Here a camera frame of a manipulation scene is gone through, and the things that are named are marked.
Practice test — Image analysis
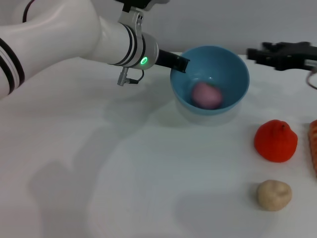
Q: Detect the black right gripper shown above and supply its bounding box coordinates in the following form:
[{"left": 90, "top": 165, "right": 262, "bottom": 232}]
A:
[{"left": 246, "top": 41, "right": 317, "bottom": 72}]

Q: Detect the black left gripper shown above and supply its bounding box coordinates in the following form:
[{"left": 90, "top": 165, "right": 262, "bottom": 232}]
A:
[{"left": 154, "top": 49, "right": 191, "bottom": 74}]

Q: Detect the pink peach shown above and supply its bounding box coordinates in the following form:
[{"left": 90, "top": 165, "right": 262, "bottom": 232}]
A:
[{"left": 191, "top": 82, "right": 223, "bottom": 111}]

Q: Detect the blue bowl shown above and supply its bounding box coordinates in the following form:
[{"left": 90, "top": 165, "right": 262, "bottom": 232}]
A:
[{"left": 169, "top": 45, "right": 250, "bottom": 117}]

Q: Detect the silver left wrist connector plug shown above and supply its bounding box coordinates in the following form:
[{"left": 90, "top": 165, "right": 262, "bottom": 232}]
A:
[{"left": 116, "top": 66, "right": 146, "bottom": 87}]

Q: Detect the orange red fruit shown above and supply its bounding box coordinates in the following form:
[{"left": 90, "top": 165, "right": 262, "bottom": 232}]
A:
[{"left": 254, "top": 119, "right": 299, "bottom": 164}]

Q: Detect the orange striped food piece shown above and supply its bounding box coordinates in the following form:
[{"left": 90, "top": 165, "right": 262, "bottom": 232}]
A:
[{"left": 307, "top": 119, "right": 317, "bottom": 179}]

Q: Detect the beige potato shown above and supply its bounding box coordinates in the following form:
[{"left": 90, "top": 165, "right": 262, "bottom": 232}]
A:
[{"left": 256, "top": 179, "right": 293, "bottom": 212}]

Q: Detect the grey right gripper cable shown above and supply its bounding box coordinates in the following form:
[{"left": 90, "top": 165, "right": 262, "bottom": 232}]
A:
[{"left": 306, "top": 71, "right": 317, "bottom": 90}]

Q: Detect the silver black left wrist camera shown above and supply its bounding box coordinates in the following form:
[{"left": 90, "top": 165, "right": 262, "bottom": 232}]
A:
[{"left": 114, "top": 0, "right": 172, "bottom": 12}]

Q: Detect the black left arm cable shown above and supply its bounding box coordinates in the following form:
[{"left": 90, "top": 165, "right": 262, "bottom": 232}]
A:
[{"left": 22, "top": 0, "right": 36, "bottom": 23}]

